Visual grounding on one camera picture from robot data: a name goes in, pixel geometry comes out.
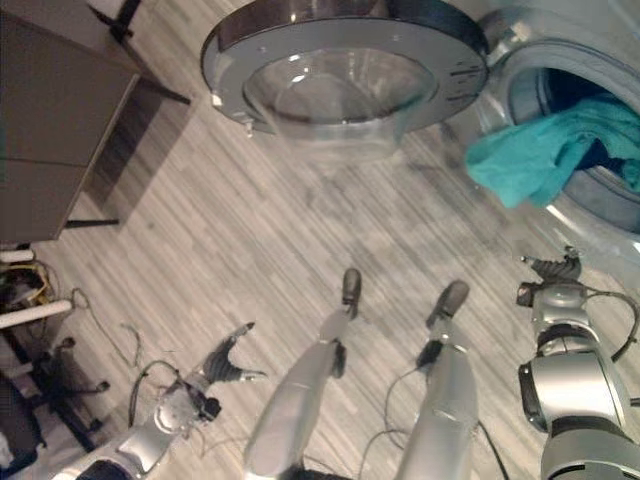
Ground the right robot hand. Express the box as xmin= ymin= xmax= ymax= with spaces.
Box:
xmin=519 ymin=246 xmax=584 ymax=286

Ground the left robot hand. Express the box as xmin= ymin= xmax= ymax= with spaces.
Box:
xmin=201 ymin=321 xmax=268 ymax=389

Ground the teal towel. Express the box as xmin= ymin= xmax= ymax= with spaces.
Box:
xmin=464 ymin=93 xmax=640 ymax=210

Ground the round washer door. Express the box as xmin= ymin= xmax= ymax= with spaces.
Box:
xmin=200 ymin=0 xmax=490 ymax=151

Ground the left silver robot leg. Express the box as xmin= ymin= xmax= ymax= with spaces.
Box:
xmin=243 ymin=267 xmax=363 ymax=479

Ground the silver robot leg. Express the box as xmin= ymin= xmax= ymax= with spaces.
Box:
xmin=394 ymin=279 xmax=480 ymax=480
xmin=243 ymin=267 xmax=363 ymax=479

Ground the white washing machine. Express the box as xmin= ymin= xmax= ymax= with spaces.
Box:
xmin=434 ymin=0 xmax=640 ymax=296

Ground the black office chair base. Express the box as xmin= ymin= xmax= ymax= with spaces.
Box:
xmin=29 ymin=337 xmax=111 ymax=454

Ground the right silver robot leg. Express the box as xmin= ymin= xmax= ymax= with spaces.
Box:
xmin=394 ymin=279 xmax=480 ymax=480

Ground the white cylindrical tube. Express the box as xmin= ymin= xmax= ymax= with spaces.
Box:
xmin=0 ymin=298 xmax=72 ymax=330

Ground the dark wooden cabinet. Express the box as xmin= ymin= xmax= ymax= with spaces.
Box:
xmin=0 ymin=9 xmax=192 ymax=245

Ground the grey cable on floor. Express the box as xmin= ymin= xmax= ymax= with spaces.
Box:
xmin=69 ymin=287 xmax=144 ymax=369

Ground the black robot tether cable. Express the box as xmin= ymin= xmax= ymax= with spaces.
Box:
xmin=358 ymin=367 xmax=511 ymax=480

